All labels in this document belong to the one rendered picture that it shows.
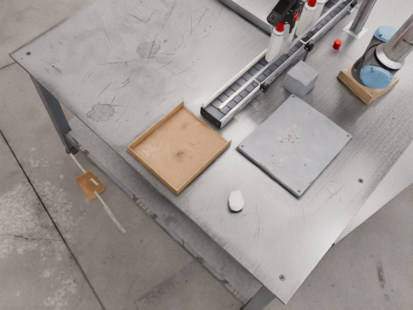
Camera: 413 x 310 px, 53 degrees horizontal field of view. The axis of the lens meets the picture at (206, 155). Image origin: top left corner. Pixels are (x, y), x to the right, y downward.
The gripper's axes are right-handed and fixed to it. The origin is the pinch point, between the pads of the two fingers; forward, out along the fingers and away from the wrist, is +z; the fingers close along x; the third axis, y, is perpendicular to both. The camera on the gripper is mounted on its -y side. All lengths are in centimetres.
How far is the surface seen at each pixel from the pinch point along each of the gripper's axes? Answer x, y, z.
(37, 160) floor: 88, -86, 103
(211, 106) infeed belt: 2.5, -34.9, 15.5
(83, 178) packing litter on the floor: 59, -75, 103
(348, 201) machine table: -60, -28, 21
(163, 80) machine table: 28, -37, 20
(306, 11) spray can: 0.1, 20.0, 1.2
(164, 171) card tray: -3, -67, 20
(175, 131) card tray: 7, -51, 20
